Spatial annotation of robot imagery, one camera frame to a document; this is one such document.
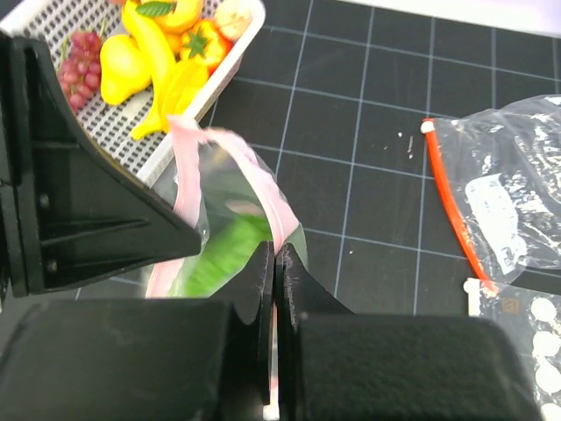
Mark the yellow banana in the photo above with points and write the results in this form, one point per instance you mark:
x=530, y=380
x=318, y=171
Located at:
x=154, y=48

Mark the beige garlic bulb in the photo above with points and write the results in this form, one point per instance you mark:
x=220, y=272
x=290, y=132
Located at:
x=232, y=17

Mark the orange zipper clear bag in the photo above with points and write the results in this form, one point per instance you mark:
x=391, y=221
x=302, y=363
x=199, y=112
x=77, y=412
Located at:
x=498, y=176

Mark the green lettuce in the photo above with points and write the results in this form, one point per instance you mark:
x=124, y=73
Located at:
x=223, y=256

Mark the red orange tomato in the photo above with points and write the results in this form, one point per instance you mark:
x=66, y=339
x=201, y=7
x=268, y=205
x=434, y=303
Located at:
x=205, y=44

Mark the pink dotted zip bag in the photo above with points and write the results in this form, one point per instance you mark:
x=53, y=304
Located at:
x=214, y=178

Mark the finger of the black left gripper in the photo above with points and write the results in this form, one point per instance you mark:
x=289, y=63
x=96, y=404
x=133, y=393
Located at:
x=70, y=214

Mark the red grape bunch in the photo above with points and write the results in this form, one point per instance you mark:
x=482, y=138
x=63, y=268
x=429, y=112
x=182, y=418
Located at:
x=80, y=71

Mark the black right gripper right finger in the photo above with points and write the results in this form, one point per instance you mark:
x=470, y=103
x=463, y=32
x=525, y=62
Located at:
x=335, y=364

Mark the silver dotted clear bag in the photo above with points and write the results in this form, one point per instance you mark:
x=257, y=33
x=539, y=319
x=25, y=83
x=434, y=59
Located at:
x=531, y=319

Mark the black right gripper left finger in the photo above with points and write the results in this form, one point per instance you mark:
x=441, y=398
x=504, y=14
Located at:
x=146, y=359

